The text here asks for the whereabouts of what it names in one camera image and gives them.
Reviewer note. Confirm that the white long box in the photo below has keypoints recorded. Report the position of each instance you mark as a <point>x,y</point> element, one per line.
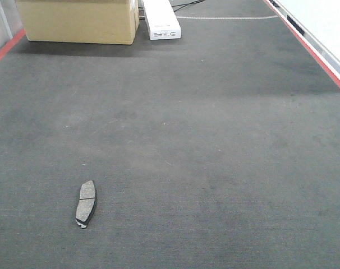
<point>161,20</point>

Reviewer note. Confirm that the red white conveyor side rail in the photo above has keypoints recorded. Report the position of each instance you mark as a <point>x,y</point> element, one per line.
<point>316,25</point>

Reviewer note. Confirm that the brake pad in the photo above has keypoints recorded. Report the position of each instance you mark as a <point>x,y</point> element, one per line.
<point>86,204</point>

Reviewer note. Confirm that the cardboard box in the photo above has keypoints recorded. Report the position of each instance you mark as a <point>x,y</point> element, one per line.
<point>98,22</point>

